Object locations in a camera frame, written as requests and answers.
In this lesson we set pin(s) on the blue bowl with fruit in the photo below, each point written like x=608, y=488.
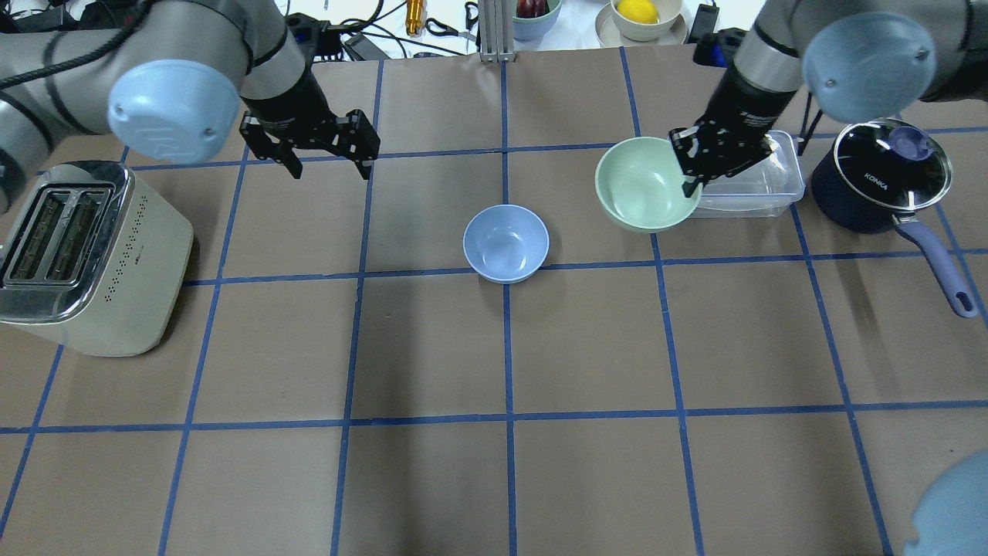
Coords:
x=534, y=19

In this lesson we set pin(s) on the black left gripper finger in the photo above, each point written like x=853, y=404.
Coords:
x=289, y=160
x=364, y=165

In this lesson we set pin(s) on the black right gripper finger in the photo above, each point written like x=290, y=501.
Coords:
x=692, y=184

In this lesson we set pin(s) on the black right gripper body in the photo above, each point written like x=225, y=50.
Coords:
x=747, y=103

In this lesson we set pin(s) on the dark blue saucepan with lid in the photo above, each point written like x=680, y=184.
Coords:
x=876, y=177

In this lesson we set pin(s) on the clear plastic container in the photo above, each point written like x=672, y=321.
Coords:
x=767, y=189

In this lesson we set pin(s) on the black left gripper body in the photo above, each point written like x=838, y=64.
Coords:
x=291, y=102

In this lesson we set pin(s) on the cream bowl on plate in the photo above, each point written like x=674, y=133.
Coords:
x=612, y=30

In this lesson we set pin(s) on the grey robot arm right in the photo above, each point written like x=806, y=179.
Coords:
x=858, y=59

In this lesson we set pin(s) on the green bowl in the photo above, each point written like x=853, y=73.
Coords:
x=640, y=186

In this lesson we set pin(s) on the cream and chrome toaster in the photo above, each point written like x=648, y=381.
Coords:
x=95, y=260

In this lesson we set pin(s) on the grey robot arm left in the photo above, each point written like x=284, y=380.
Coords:
x=169, y=85

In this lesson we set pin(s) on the yellow lemon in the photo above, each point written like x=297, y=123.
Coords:
x=642, y=11

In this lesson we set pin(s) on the aluminium frame post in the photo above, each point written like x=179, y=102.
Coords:
x=496, y=31

